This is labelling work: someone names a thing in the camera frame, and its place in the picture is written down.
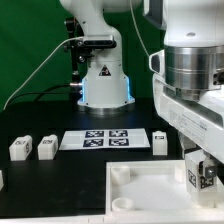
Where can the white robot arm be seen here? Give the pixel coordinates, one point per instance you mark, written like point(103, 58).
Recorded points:
point(187, 24)

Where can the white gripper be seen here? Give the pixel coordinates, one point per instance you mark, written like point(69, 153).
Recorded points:
point(188, 92)

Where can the black camera on stand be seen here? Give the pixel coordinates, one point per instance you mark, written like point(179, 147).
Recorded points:
point(80, 48)

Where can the white square tabletop with sockets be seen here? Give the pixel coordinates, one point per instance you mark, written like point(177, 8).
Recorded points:
point(147, 186)

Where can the white sheet with four tags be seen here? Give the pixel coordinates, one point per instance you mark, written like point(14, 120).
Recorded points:
point(103, 139)

